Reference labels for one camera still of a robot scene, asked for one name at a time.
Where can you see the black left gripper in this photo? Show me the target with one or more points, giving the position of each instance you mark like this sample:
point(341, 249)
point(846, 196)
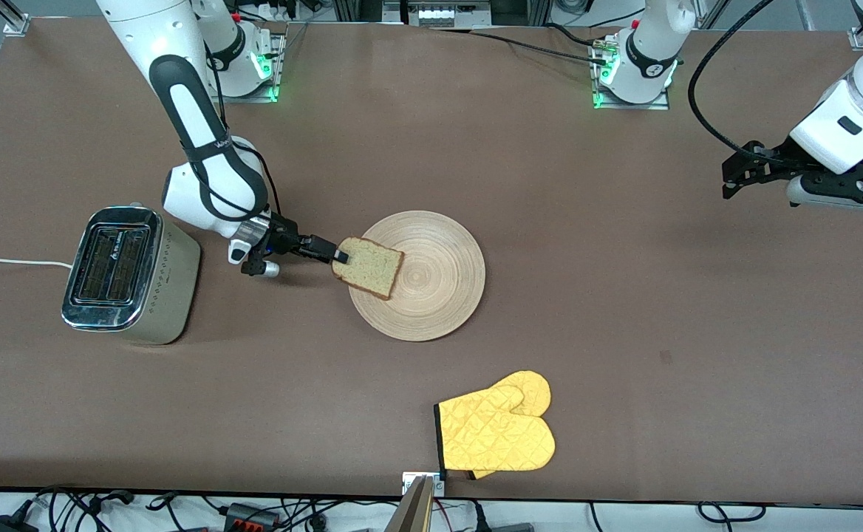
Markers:
point(777, 163)

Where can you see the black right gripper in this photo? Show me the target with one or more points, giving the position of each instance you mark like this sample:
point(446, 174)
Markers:
point(288, 240)

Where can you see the bread slice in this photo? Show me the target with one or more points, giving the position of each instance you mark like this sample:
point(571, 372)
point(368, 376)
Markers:
point(369, 270)

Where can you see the round wooden plate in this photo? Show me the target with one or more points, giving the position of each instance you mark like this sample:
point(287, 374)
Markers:
point(431, 295)

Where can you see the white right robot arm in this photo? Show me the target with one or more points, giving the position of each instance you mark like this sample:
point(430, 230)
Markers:
point(180, 29)

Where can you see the silver beige two-slot toaster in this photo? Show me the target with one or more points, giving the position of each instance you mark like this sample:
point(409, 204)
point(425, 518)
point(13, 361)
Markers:
point(165, 288)

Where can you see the yellow quilted oven mitt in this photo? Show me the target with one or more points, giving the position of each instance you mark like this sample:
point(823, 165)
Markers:
point(531, 388)

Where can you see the yellow oven mitt black cuff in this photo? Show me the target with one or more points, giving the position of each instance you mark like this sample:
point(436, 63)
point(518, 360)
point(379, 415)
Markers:
point(498, 436)

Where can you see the white power strip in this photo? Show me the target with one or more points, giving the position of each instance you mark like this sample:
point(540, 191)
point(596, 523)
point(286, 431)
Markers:
point(439, 15)

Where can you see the black orange connector block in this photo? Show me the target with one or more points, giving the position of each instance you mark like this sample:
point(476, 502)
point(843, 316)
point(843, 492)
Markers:
point(250, 515)

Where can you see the black power adapter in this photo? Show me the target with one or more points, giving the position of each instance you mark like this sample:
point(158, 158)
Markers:
point(7, 525)

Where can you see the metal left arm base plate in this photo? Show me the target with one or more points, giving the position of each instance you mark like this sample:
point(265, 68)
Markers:
point(660, 104)

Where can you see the metal table corner bracket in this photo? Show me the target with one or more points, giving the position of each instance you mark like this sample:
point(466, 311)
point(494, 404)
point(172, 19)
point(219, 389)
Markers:
point(16, 26)
point(858, 38)

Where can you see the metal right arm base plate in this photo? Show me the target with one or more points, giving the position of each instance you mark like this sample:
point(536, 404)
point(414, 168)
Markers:
point(254, 97)

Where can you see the small metal edge bracket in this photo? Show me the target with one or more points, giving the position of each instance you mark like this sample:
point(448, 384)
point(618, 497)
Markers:
point(409, 480)

